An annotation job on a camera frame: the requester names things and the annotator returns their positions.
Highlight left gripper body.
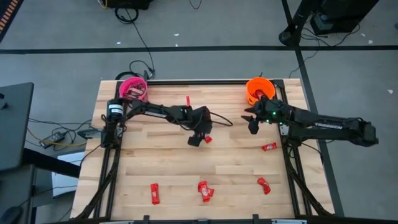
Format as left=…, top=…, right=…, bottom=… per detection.
left=182, top=105, right=214, bottom=148

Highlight black power adapter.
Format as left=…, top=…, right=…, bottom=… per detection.
left=39, top=131, right=65, bottom=149

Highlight black case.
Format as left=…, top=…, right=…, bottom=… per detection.
left=105, top=0, right=155, bottom=10

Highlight orange halloween bucket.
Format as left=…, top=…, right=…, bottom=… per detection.
left=245, top=77, right=277, bottom=106

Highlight grey side table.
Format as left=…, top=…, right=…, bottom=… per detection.
left=0, top=164, right=37, bottom=224

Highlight black equipment box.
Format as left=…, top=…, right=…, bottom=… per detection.
left=310, top=0, right=381, bottom=36

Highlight yellow cable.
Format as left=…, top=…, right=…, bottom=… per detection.
left=27, top=127, right=88, bottom=148

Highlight pink halloween bucket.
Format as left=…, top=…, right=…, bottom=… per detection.
left=119, top=76, right=149, bottom=103

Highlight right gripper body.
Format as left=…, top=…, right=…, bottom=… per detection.
left=248, top=93, right=276, bottom=136

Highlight black mat orange stripes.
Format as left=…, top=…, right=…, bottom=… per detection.
left=0, top=0, right=25, bottom=44

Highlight dark grey desk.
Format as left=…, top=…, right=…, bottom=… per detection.
left=0, top=82, right=35, bottom=172

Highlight black floor cable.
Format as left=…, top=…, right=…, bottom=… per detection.
left=114, top=5, right=156, bottom=80

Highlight small black connector box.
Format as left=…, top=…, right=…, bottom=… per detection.
left=76, top=129, right=95, bottom=140

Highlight white sheet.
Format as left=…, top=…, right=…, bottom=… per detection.
left=51, top=151, right=86, bottom=198

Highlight black stand base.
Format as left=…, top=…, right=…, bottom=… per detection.
left=278, top=0, right=323, bottom=47

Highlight black computer mouse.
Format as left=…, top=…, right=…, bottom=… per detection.
left=0, top=205, right=22, bottom=224

